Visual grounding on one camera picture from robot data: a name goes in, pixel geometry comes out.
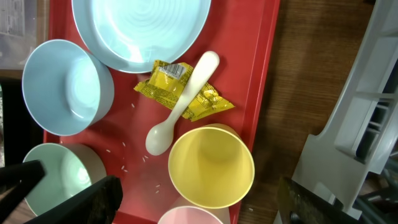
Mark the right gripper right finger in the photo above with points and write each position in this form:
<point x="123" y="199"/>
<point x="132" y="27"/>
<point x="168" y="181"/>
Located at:
<point x="296" y="205"/>

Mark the pink plastic cup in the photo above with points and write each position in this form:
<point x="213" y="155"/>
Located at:
<point x="184" y="212"/>

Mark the mint green bowl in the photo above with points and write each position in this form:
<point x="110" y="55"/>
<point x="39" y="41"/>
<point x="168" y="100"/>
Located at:
<point x="69" y="169"/>

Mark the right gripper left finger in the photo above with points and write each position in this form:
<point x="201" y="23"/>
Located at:
<point x="98" y="204"/>

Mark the black plastic tray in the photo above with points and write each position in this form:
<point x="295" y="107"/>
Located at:
<point x="20" y="132"/>

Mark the light blue bowl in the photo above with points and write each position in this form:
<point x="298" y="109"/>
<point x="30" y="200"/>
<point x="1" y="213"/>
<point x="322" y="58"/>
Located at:
<point x="65" y="88"/>

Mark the light blue plate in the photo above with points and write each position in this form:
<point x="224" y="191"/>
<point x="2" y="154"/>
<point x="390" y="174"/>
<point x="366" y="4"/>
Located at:
<point x="129" y="35"/>

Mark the white plastic spoon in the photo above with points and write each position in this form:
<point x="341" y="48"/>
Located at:
<point x="160" y="137"/>

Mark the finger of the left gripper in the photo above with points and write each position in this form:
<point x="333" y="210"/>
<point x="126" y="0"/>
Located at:
<point x="20" y="179"/>

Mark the clear plastic bin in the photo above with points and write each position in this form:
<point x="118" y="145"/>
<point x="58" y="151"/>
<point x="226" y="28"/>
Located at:
<point x="24" y="26"/>

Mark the red serving tray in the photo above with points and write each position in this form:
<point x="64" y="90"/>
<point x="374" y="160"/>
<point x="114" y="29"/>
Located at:
<point x="241" y="33"/>

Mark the grey dishwasher rack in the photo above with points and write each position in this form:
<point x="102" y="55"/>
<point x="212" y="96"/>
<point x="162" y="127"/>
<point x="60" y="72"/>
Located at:
<point x="362" y="129"/>

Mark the yellow plastic cup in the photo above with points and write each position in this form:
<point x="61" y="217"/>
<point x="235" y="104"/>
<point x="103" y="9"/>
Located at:
<point x="211" y="166"/>

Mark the yellow snack wrapper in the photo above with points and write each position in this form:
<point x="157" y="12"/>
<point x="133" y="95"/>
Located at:
<point x="166" y="83"/>

